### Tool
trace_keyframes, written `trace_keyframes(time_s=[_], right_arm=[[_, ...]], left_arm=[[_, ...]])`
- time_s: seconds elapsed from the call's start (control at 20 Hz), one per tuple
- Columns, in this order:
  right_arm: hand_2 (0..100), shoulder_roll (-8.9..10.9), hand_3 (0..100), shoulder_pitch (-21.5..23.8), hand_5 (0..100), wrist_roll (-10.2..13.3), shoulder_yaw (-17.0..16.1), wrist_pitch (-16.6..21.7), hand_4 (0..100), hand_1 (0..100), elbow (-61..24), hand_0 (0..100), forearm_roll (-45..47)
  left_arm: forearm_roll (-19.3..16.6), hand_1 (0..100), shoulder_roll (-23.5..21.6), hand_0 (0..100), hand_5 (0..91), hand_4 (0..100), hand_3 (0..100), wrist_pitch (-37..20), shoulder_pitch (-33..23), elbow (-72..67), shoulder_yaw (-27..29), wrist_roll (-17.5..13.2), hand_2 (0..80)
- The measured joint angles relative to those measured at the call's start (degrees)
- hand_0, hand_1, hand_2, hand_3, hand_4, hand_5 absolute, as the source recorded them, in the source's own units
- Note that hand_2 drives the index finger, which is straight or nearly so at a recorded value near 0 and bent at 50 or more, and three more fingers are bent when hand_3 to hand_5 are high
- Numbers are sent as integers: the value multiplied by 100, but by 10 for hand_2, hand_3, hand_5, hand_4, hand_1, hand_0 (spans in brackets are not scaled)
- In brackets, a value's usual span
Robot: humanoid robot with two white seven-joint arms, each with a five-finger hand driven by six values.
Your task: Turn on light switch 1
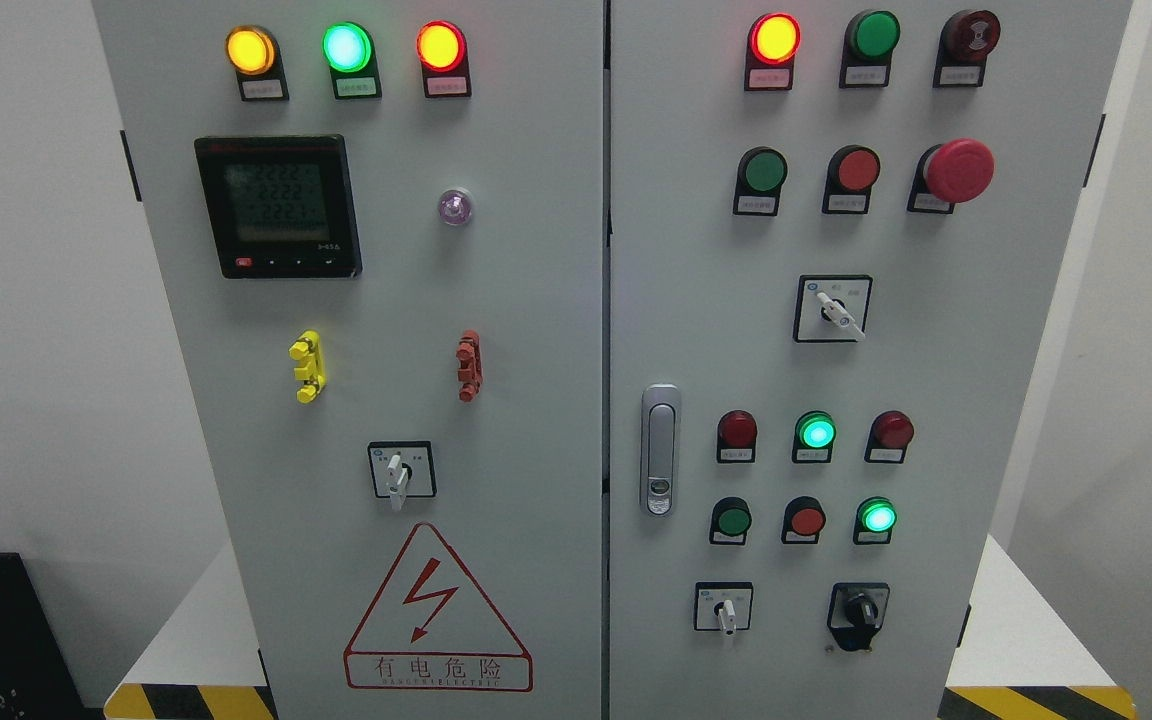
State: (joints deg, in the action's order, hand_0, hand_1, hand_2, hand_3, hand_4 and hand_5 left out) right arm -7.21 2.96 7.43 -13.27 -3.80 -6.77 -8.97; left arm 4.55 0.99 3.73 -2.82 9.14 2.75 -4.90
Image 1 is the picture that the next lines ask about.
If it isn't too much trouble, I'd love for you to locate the silver door handle lock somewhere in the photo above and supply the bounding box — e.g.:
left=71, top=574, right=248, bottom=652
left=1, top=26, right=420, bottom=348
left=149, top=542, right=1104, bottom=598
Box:
left=641, top=384, right=681, bottom=518

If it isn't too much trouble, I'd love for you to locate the green push button upper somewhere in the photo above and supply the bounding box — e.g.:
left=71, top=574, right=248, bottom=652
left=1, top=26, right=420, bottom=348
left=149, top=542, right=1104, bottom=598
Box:
left=732, top=146, right=787, bottom=217

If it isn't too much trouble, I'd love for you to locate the white rotary light switch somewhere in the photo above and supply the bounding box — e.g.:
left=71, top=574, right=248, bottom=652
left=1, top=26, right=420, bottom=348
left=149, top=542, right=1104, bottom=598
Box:
left=367, top=441, right=435, bottom=511

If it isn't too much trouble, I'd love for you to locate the yellow terminal connector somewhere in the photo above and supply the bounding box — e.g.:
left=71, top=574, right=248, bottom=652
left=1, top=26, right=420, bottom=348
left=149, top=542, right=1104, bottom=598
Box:
left=288, top=329, right=326, bottom=404

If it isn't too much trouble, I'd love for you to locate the grey cabinet door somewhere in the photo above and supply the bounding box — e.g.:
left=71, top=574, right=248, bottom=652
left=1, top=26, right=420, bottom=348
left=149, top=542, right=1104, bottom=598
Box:
left=93, top=1, right=605, bottom=719
left=608, top=1, right=1132, bottom=719

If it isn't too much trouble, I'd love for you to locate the right grey cabinet door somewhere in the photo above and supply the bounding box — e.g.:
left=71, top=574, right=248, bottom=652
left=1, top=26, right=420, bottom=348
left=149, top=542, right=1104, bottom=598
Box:
left=608, top=1, right=1132, bottom=719

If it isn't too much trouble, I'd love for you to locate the red indicator light top left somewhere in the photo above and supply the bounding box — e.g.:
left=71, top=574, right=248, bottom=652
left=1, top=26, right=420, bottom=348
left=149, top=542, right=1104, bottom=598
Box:
left=416, top=18, right=472, bottom=99

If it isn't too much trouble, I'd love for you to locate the red emergency stop button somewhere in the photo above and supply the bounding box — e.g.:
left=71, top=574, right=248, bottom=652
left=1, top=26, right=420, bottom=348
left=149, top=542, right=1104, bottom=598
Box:
left=908, top=138, right=995, bottom=215

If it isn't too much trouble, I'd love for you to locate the red push button upper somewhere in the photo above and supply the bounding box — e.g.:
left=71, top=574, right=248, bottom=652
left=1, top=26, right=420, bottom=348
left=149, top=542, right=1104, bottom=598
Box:
left=820, top=143, right=881, bottom=215

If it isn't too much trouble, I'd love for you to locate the red push button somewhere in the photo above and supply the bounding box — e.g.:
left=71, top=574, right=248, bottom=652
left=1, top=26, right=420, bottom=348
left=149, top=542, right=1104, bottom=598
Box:
left=781, top=497, right=827, bottom=544
left=820, top=143, right=881, bottom=215

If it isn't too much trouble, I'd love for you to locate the green push button lower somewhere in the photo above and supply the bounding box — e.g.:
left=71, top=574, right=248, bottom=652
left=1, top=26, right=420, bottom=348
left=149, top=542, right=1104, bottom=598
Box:
left=708, top=497, right=753, bottom=544

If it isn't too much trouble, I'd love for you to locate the red terminal connector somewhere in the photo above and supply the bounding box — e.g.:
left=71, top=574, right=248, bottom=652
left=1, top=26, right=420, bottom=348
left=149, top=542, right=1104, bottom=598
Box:
left=454, top=331, right=483, bottom=404

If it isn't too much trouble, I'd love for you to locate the green indicator light top right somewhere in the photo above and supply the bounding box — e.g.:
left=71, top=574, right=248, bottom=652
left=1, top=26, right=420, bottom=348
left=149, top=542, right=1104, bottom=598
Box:
left=838, top=9, right=901, bottom=88

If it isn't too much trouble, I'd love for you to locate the dark red indicator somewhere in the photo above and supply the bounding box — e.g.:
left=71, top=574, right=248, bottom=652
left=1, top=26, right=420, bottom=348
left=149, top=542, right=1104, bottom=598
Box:
left=865, top=410, right=915, bottom=464
left=717, top=410, right=758, bottom=464

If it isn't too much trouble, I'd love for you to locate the red indicator light top right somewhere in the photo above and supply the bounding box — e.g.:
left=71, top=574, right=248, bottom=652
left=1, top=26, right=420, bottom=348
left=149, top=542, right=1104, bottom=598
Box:
left=744, top=12, right=801, bottom=92

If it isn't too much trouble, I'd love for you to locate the yellow indicator light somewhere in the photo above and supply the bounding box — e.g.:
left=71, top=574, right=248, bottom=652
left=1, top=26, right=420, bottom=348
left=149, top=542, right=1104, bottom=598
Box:
left=227, top=26, right=289, bottom=103

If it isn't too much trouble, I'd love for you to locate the white platform with hazard stripes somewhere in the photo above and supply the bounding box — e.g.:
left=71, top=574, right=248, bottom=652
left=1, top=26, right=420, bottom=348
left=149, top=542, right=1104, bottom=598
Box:
left=103, top=539, right=1138, bottom=719

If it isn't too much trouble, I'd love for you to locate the dark red buzzer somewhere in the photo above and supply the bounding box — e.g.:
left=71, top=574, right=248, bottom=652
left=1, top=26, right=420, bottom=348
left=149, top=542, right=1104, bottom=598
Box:
left=933, top=10, right=1001, bottom=88

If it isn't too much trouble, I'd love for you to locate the dark red indicator right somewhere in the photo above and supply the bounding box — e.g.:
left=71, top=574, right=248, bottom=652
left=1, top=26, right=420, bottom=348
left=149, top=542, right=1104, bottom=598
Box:
left=865, top=410, right=915, bottom=464

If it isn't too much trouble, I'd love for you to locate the red indicator light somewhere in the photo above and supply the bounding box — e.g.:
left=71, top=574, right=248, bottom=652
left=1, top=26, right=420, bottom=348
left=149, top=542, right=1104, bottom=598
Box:
left=744, top=12, right=801, bottom=92
left=416, top=18, right=472, bottom=99

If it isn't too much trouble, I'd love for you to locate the white rotary selector switch upper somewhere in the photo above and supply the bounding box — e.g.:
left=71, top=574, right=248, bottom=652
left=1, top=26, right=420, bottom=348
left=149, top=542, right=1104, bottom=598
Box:
left=794, top=275, right=873, bottom=343

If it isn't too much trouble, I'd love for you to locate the dark red indicator left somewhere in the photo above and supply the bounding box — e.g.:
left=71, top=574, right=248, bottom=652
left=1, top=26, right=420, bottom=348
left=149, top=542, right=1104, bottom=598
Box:
left=717, top=410, right=758, bottom=464

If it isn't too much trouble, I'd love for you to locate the green indicator light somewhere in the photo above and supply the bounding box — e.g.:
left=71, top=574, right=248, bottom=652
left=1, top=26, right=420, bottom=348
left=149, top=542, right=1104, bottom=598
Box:
left=838, top=9, right=901, bottom=88
left=321, top=20, right=381, bottom=100

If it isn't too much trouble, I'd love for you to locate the lit green indicator middle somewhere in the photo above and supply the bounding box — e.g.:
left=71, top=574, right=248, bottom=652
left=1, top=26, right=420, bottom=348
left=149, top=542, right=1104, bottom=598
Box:
left=791, top=410, right=836, bottom=464

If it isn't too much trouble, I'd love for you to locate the black rotary knob switch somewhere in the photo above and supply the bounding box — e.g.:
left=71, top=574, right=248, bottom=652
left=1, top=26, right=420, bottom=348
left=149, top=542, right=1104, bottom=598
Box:
left=826, top=582, right=890, bottom=652

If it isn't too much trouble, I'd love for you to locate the lit green push button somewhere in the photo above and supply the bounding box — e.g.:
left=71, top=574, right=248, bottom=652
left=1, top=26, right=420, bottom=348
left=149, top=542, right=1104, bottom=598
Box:
left=852, top=497, right=899, bottom=544

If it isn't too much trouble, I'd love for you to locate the left grey cabinet door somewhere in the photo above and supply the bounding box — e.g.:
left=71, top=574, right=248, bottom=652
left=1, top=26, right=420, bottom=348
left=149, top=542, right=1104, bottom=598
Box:
left=93, top=1, right=605, bottom=719

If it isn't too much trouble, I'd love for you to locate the green indicator light top left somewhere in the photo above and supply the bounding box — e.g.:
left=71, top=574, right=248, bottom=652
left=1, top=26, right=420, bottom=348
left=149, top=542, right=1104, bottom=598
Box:
left=321, top=20, right=381, bottom=100

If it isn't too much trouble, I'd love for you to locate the small white rotary switch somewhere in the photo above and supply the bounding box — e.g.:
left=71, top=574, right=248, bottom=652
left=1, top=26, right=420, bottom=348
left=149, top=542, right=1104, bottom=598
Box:
left=692, top=582, right=755, bottom=635

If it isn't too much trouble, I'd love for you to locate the red electrical danger sign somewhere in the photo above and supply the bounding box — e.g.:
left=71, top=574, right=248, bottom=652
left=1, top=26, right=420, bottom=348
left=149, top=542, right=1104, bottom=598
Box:
left=343, top=521, right=532, bottom=692

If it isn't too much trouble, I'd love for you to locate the clear white indicator lamp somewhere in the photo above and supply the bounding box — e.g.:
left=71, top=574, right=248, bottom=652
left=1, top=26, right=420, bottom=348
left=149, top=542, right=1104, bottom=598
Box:
left=435, top=187, right=473, bottom=227

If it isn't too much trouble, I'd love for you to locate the black digital power meter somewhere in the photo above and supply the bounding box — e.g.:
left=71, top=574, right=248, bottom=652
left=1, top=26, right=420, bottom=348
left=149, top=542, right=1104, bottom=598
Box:
left=195, top=135, right=364, bottom=279

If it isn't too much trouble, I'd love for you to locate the red push button lower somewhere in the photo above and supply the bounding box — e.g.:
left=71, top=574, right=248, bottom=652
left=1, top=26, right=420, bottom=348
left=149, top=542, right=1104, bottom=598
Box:
left=781, top=497, right=827, bottom=544

